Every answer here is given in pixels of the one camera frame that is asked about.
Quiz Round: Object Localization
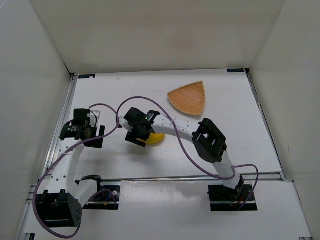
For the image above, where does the yellow fake banana bunch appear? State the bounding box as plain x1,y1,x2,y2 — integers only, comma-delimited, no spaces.
146,133,165,145

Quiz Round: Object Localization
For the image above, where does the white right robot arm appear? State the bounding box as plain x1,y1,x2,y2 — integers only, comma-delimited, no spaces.
119,107,244,196

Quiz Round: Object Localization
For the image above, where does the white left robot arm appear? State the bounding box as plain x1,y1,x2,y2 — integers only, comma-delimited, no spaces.
32,120,105,230

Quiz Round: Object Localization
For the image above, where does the triangular woven wicker basket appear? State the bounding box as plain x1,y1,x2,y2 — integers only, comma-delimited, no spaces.
167,81,206,116

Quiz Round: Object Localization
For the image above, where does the blue left corner label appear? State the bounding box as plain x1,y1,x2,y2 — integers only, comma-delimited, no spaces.
78,74,96,79

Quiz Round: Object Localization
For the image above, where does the blue corner label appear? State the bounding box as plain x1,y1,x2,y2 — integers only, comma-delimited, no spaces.
78,74,96,79
227,68,245,73

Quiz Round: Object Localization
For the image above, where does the blue right corner label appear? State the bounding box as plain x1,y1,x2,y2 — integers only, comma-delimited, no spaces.
227,68,245,73

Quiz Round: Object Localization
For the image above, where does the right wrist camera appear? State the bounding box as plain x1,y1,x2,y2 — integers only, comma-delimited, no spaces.
123,107,146,126

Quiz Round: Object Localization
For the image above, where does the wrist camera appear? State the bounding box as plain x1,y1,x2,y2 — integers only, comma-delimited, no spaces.
123,107,146,126
72,108,101,128

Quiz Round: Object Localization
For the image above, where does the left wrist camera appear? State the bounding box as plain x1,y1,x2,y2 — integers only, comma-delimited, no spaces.
72,108,101,128

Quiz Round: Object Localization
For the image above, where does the aluminium left side rail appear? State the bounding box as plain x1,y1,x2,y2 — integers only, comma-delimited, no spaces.
40,73,78,177

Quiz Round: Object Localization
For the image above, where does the aluminium rail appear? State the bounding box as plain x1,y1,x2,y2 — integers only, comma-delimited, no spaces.
40,73,78,177
244,68,287,182
101,172,284,182

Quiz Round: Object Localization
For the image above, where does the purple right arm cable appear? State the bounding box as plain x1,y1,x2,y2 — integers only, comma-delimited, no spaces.
116,96,260,211

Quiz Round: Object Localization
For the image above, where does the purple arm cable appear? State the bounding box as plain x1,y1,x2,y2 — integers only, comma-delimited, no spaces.
32,102,121,238
116,96,260,211

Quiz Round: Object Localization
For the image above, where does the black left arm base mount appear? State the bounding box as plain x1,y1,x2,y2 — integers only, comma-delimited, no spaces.
83,181,121,211

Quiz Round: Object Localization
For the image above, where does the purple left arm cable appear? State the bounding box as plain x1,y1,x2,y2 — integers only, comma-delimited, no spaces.
32,102,121,238

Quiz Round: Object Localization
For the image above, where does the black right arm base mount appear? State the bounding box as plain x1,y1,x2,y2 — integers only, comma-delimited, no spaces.
207,184,258,212

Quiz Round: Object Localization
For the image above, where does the aluminium right side rail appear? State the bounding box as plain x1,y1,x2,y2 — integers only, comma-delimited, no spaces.
244,68,287,182

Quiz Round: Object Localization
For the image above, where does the aluminium front rail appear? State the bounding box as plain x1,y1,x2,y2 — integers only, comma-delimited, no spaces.
101,172,284,182

